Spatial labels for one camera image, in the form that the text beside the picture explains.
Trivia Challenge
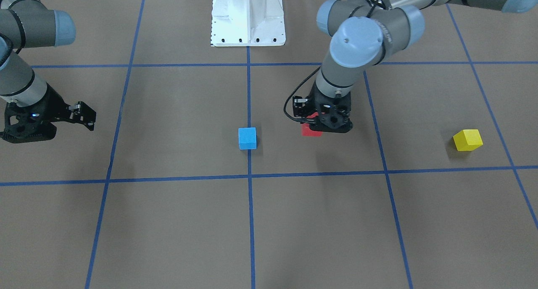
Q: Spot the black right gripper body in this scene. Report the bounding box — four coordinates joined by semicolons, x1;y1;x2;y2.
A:
1;84;74;144

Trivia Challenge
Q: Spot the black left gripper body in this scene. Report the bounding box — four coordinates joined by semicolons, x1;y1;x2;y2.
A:
311;84;353;133

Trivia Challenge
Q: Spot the red cube block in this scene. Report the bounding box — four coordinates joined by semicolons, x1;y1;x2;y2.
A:
301;112;323;137

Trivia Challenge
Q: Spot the blue cube block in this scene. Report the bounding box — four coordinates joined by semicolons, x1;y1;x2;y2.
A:
238;127;257;150

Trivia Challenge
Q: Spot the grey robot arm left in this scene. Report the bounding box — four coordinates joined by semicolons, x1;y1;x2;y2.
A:
293;0;537;133

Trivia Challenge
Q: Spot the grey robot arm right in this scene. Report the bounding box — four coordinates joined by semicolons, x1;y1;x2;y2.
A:
0;0;79;144

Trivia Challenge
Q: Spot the blue tape line crosswise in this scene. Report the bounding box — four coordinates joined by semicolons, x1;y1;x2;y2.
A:
0;165;538;187

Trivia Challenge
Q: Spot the blue tape line lengthwise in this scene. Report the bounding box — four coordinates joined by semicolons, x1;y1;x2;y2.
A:
246;46;256;289

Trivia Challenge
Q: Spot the yellow cube block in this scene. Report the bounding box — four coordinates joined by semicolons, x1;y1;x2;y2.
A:
452;129;483;152

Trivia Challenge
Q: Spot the black braided cable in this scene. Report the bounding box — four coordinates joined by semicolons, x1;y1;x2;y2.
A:
283;66;322;124

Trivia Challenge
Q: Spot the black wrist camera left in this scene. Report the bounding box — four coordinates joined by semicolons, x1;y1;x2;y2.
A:
292;96;316;118

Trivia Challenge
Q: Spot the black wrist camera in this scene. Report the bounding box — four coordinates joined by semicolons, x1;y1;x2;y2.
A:
292;96;316;118
67;101;97;131

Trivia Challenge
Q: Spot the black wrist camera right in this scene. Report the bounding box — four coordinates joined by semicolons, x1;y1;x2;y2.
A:
67;101;97;131

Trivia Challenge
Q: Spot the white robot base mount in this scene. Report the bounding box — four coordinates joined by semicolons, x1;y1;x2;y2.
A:
210;0;286;47

